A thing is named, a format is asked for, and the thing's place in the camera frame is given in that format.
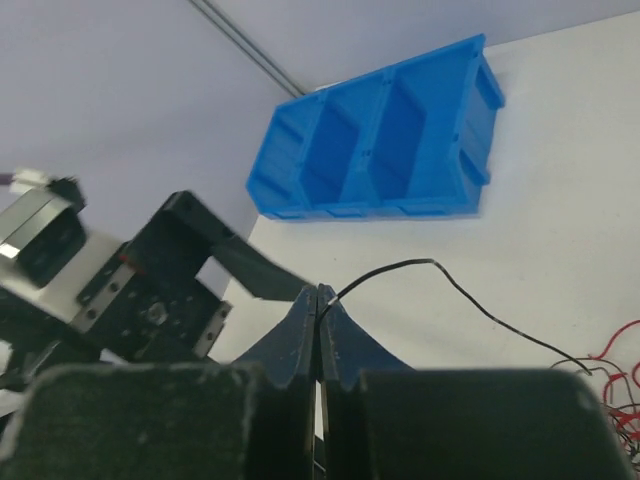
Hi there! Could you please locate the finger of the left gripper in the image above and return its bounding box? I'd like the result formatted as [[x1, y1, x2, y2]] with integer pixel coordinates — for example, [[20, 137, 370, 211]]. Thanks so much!
[[212, 236, 305, 302]]

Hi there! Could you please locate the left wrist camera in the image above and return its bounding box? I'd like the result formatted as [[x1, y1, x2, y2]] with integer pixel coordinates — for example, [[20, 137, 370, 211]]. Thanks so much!
[[1, 169, 121, 333]]

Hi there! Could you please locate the left aluminium frame post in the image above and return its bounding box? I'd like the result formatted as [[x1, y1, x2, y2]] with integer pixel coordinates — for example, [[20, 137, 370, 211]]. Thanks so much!
[[189, 0, 307, 98]]

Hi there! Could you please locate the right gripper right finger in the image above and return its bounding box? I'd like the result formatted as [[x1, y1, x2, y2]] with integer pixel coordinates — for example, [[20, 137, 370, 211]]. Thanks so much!
[[318, 285, 634, 479]]

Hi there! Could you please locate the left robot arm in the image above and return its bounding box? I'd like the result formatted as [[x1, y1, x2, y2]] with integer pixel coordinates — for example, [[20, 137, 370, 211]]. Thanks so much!
[[1, 189, 305, 392]]

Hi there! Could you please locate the blue plastic divided bin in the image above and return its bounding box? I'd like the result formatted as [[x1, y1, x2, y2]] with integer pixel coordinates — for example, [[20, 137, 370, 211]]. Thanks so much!
[[247, 35, 505, 221]]

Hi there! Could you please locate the black thin wire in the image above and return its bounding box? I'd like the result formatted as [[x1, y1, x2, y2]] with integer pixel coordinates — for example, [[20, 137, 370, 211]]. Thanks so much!
[[314, 258, 594, 376]]

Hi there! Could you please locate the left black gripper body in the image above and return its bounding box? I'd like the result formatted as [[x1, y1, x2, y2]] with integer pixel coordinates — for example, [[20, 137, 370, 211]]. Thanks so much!
[[74, 191, 231, 362]]

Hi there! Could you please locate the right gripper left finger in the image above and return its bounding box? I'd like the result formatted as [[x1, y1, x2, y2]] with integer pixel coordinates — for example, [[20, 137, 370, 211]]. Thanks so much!
[[1, 287, 317, 479]]

